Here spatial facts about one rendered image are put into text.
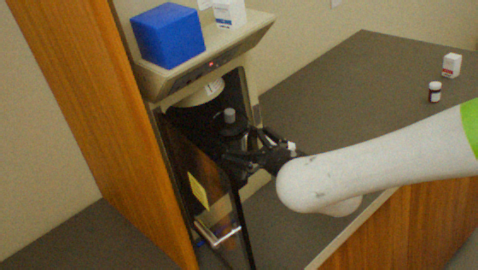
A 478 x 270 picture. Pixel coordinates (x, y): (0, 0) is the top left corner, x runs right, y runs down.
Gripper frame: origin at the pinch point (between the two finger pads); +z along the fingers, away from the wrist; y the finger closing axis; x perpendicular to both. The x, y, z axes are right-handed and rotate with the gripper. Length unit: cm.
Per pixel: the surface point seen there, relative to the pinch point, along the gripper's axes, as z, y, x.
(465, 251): -24, -101, 120
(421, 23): 46, -177, 48
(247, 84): 2.1, -10.2, -10.5
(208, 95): 3.7, 1.6, -12.8
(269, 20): -9.5, -10.5, -30.4
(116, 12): 2.0, 18.9, -41.3
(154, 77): -4.8, 18.9, -28.9
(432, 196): -25, -64, 56
